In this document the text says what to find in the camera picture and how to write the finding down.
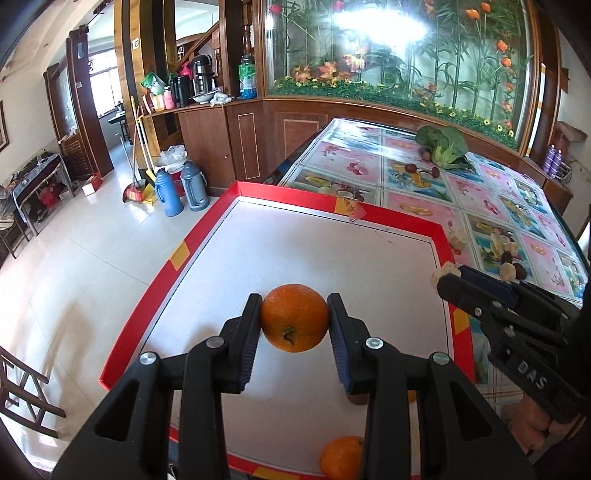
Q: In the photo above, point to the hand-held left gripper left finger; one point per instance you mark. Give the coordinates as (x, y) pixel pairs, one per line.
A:
(247, 350)

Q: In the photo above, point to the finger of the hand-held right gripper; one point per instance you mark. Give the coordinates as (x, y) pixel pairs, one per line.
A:
(461, 290)
(489, 282)

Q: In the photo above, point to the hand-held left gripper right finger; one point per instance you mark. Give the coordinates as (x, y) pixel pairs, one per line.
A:
(341, 355)

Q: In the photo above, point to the beige lumpy piece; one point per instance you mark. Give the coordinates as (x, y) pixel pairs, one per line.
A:
(444, 271)
(508, 273)
(459, 240)

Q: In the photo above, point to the orange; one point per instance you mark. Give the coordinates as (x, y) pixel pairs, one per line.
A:
(295, 314)
(339, 459)

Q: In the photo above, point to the red rimmed white tray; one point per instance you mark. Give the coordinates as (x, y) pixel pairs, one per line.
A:
(300, 249)

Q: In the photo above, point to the person's right hand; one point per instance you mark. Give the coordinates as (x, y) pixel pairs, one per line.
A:
(531, 427)

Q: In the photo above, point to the dark red jujube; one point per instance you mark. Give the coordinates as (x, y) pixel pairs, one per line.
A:
(521, 272)
(507, 257)

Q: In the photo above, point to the fruit print tablecloth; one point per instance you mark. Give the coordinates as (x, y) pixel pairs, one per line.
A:
(480, 203)

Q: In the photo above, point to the clear plastic scrap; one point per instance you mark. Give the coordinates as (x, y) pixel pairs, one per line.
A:
(355, 210)

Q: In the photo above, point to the purple bottle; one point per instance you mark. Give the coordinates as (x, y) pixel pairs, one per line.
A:
(549, 159)
(557, 161)

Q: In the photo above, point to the green leafy vegetable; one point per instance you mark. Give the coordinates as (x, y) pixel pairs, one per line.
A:
(443, 143)

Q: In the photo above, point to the grey thermos flask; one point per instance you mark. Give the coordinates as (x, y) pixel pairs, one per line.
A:
(193, 187)

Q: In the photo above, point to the blue thermos flask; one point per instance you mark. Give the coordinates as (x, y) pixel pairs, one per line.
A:
(162, 194)

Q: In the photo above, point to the red bucket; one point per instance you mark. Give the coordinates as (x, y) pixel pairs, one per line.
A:
(175, 175)

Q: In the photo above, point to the white plastic bag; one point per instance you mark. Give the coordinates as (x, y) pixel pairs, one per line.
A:
(171, 154)

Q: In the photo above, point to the wooden partition cabinet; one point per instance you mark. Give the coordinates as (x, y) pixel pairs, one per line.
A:
(277, 138)

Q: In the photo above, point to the broom and red dustpan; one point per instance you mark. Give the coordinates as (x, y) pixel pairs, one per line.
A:
(144, 152)

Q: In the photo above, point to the dark wooden chair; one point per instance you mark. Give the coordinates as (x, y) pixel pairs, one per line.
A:
(23, 392)

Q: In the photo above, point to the red cardboard box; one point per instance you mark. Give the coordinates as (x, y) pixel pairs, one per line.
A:
(91, 184)

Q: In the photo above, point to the flower decorated glass partition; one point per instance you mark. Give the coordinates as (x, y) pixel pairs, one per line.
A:
(397, 60)

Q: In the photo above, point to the red bag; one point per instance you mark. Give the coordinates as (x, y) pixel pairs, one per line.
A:
(48, 196)

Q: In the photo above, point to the crumpled white rag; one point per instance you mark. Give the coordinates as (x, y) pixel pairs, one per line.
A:
(220, 98)

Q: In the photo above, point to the white bowl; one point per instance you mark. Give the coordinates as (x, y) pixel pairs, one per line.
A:
(203, 98)

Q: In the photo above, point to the pink bottle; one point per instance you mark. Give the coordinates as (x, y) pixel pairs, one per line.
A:
(168, 98)

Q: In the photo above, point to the striped seat chair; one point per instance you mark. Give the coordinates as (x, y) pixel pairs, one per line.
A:
(11, 226)

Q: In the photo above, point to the black thermos jug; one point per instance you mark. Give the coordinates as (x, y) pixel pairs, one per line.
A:
(182, 90)

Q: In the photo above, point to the metal side table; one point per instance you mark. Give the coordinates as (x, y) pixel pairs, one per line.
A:
(39, 173)

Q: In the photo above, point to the green label plastic bottle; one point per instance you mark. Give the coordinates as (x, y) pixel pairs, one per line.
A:
(248, 76)

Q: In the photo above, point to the black and silver thermos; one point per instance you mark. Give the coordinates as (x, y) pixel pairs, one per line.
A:
(202, 74)

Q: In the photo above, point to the green plastic bag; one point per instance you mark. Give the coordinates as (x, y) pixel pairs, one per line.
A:
(154, 83)

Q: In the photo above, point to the pink thermos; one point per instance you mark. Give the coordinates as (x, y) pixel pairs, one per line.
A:
(185, 69)

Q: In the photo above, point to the wooden screen partition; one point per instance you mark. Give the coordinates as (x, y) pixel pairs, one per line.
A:
(74, 115)

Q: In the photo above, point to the wooden wall shelf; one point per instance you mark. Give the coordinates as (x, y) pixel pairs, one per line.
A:
(570, 134)

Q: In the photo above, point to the framed wall picture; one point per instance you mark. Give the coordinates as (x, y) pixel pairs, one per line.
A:
(2, 127)

